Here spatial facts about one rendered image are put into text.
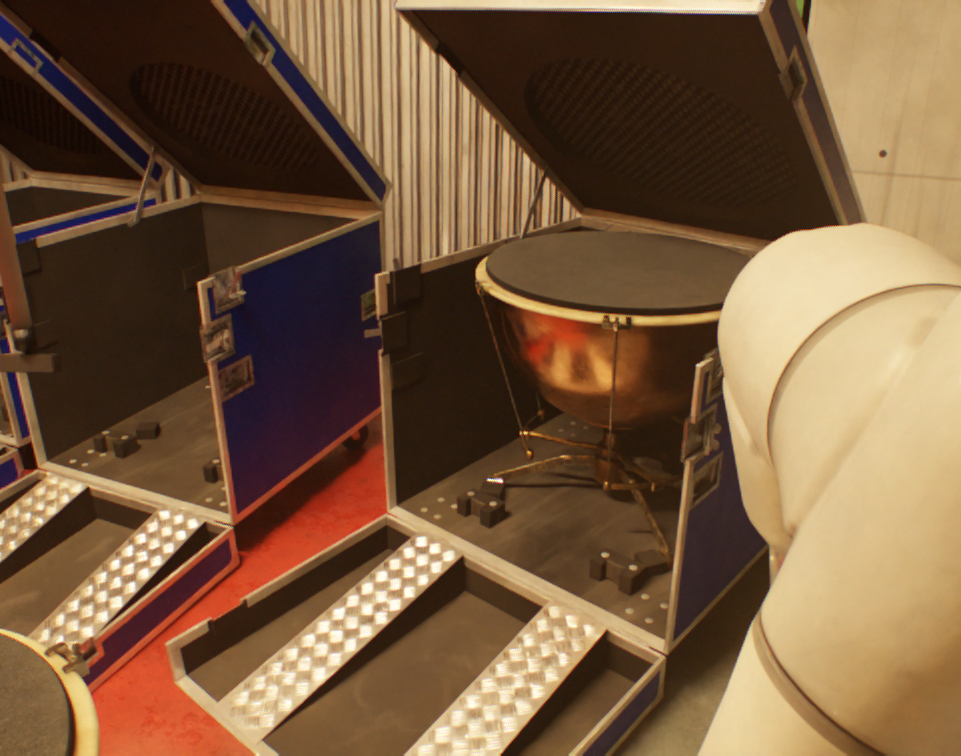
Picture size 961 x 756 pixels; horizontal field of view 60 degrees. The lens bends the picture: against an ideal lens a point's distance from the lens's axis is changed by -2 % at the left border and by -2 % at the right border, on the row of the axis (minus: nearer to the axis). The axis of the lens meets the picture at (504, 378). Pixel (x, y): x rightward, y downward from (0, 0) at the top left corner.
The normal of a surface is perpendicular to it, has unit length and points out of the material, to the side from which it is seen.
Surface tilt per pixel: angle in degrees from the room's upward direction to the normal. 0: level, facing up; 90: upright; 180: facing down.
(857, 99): 90
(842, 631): 81
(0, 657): 0
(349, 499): 0
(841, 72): 90
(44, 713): 0
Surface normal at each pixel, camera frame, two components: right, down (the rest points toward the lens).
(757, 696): -0.95, -0.05
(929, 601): -0.58, 0.10
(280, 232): -0.39, 0.37
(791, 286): -0.69, -0.68
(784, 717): -0.85, 0.10
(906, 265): -0.11, -0.84
